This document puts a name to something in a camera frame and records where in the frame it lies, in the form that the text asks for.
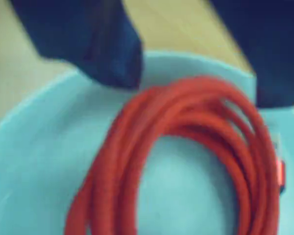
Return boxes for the red charging cable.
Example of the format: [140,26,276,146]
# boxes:
[63,75,287,235]

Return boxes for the light blue plate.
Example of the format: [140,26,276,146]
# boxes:
[0,50,294,235]

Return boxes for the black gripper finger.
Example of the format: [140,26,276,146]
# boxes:
[209,0,294,108]
[9,0,145,89]

